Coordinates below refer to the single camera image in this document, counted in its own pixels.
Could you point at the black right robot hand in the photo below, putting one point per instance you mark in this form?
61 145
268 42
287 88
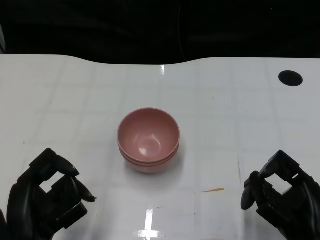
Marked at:
300 207

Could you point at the black round table grommet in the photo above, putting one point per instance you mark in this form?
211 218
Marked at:
290 78

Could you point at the orange sliver on table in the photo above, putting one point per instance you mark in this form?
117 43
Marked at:
215 190

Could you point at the grey object at edge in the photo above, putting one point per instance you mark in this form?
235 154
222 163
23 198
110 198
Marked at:
2 40

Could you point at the black backdrop cloth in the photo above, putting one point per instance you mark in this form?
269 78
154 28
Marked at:
100 25

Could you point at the pink plastic bowl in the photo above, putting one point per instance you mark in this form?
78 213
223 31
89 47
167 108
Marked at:
150 162
147 135
150 170

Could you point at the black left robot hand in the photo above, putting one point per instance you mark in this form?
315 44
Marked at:
25 205

